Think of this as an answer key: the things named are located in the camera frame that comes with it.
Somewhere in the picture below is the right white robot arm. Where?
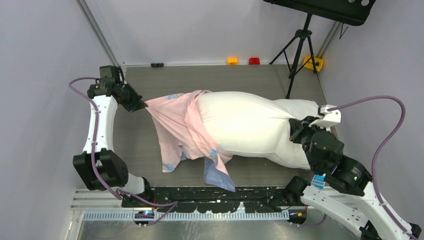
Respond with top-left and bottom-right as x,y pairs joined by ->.
284,116 -> 422,240

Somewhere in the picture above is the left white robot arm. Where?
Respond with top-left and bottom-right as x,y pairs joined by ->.
72,65 -> 154,207

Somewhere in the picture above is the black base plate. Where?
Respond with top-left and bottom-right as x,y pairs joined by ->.
119,186 -> 308,214

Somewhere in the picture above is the pink pillowcase with blue print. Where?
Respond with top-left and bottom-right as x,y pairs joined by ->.
146,90 -> 236,192

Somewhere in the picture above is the white slotted cable duct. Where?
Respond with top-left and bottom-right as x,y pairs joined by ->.
82,209 -> 290,222

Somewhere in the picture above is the black overhead panel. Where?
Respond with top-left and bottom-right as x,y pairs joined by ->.
265,0 -> 376,27

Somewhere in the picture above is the white pillow care label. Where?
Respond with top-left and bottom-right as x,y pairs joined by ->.
311,173 -> 326,189

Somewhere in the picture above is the white pillow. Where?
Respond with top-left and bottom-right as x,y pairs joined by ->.
196,91 -> 318,170

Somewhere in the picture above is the red block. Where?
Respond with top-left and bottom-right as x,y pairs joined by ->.
248,57 -> 261,65

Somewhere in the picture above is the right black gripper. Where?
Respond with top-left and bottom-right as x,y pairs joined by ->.
290,114 -> 330,171

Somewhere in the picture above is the small black block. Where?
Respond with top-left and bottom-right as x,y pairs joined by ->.
150,62 -> 164,68

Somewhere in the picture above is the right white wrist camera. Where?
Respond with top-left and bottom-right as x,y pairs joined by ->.
309,104 -> 342,129

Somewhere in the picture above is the black tripod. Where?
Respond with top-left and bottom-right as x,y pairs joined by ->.
269,13 -> 318,99

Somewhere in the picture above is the yellow block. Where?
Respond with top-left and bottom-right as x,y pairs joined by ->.
302,55 -> 324,72

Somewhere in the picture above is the orange block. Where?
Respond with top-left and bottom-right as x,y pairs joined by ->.
226,57 -> 239,66

